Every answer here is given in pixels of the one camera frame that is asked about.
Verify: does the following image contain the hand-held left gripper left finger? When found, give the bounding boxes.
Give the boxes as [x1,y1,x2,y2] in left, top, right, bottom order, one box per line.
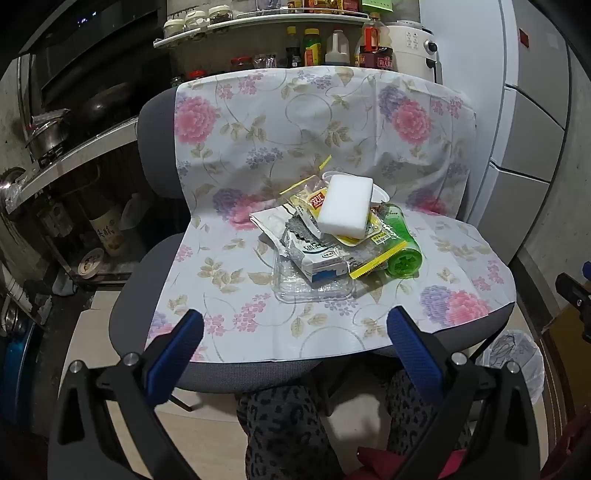
[46,308,206,480]

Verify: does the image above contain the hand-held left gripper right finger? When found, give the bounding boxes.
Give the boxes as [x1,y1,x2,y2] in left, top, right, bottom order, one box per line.
[387,305,541,480]

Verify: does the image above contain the clear bag with yellow edges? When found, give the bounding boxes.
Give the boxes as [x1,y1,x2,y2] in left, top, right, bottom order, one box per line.
[279,156,407,280]

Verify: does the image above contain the green plastic bottle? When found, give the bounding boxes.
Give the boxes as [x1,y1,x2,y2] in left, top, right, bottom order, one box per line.
[376,203,423,279]

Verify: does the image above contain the clear plastic tray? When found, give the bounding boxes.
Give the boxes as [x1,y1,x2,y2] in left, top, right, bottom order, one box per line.
[273,249,356,305]

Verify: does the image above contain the white and blue packet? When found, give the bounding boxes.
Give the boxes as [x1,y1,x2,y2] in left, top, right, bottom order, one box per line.
[281,228,349,284]

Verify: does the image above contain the white sponge block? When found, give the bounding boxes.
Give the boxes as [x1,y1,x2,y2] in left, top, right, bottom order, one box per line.
[320,173,375,240]

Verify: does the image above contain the yellow snack packet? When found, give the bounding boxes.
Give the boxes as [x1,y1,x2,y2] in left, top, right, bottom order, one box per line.
[290,182,393,247]

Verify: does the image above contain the brown cardboard box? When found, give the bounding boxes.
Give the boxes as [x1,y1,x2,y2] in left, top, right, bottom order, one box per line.
[540,302,589,365]

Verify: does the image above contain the dark red garment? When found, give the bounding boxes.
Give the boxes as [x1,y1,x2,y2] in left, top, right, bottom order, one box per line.
[358,445,467,480]

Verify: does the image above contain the small patterned bowl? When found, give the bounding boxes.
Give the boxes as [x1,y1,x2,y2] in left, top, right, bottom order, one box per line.
[76,248,106,280]

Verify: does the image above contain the person's leopard print pants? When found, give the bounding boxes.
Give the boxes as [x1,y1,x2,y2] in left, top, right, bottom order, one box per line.
[235,369,472,480]

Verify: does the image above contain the white label bottle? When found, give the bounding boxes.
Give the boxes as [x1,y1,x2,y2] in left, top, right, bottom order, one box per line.
[90,203,125,257]

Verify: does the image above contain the blue container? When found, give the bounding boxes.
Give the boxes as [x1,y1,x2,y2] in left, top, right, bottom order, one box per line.
[0,318,35,425]

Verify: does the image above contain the white refrigerator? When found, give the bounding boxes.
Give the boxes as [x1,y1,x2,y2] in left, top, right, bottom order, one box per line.
[462,0,571,222]

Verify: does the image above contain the white paper wrapper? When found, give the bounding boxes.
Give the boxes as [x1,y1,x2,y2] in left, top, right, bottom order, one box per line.
[249,205,319,245]

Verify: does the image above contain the grey office chair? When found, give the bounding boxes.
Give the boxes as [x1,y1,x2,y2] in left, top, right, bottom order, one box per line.
[109,85,514,398]

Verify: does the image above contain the steel pot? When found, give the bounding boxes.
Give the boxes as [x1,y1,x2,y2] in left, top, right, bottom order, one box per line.
[23,108,72,160]

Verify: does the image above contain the black wok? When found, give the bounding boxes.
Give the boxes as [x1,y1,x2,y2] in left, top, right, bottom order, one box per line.
[76,82,139,127]

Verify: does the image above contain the floral printed cloth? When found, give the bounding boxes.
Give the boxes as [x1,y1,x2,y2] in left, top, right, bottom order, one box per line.
[144,66,518,365]

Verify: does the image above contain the white kitchen appliance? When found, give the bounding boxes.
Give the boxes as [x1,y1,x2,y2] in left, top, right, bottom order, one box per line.
[385,21,437,84]

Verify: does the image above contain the dark red label jar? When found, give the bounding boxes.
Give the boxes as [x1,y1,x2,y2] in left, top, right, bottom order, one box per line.
[359,46,394,71]

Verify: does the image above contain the white plastic jug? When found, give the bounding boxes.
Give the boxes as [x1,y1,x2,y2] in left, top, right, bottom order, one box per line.
[324,28,350,65]

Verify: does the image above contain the cooking oil bottle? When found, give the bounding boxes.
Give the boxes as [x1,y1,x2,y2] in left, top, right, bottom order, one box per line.
[358,13,386,65]

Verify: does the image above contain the green label jar yellow lid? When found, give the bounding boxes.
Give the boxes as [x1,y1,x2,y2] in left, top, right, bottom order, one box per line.
[302,28,321,68]

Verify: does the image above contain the black range hood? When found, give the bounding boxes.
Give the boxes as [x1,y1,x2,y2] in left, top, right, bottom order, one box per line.
[28,0,167,112]

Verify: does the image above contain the dark bottle with yellow cap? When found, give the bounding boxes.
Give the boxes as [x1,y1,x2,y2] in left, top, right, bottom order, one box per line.
[285,26,303,69]

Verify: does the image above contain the white wall shelf rack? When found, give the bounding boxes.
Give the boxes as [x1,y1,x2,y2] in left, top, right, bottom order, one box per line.
[154,11,370,49]

